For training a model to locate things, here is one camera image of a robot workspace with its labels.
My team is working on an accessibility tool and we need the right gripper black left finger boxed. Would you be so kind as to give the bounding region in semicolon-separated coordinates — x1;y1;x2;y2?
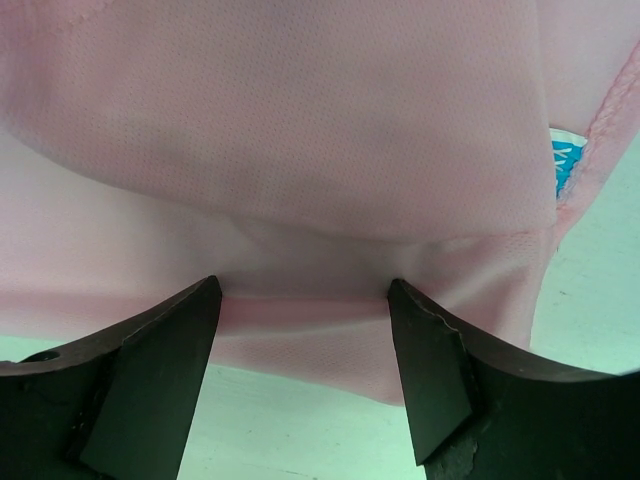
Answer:
1;276;222;479

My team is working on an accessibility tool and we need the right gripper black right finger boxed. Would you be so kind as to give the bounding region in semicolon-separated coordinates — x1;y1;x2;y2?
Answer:
387;280;639;480

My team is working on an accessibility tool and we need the pink t shirt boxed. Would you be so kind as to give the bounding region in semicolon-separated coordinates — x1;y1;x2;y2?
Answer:
1;1;639;404

